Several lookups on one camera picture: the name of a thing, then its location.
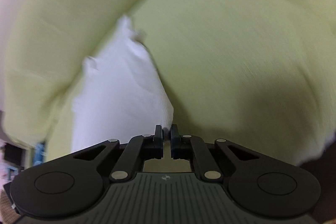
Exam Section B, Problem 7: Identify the light green sofa cover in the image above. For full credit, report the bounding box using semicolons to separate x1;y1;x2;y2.
1;0;335;165

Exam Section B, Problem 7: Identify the white cotton garment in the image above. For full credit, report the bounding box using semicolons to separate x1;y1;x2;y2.
71;16;174;152

